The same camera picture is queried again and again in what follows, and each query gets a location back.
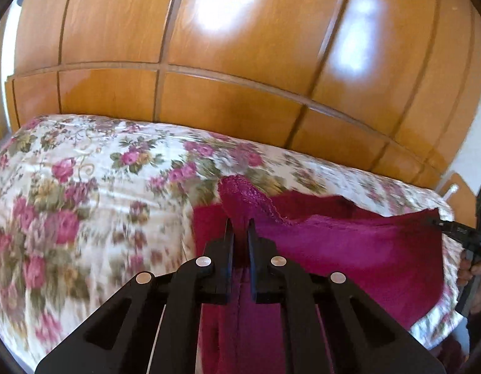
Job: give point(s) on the dark red knit garment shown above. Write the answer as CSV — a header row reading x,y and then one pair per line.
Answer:
x,y
341,249

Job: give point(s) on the dark red cloth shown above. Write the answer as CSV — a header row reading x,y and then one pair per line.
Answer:
x,y
454,356

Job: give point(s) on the person's right forearm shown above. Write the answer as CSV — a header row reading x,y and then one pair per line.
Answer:
x,y
480,331

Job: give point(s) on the white plastic bracket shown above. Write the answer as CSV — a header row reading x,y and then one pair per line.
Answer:
x,y
451,190

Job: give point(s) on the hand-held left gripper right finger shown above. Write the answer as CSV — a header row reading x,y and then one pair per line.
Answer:
x,y
253,249

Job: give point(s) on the floral bedspread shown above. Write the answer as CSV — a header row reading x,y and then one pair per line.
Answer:
x,y
69,202

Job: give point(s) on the wooden headboard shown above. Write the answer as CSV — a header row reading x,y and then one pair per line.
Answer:
x,y
464,185

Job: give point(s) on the person's right hand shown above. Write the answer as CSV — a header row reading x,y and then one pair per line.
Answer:
x,y
480,274

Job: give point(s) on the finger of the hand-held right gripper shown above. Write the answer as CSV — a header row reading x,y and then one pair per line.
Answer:
x,y
458,229

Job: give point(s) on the wooden wardrobe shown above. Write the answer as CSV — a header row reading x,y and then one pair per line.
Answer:
x,y
244,85

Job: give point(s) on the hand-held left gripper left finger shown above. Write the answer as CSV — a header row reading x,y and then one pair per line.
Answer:
x,y
228,249

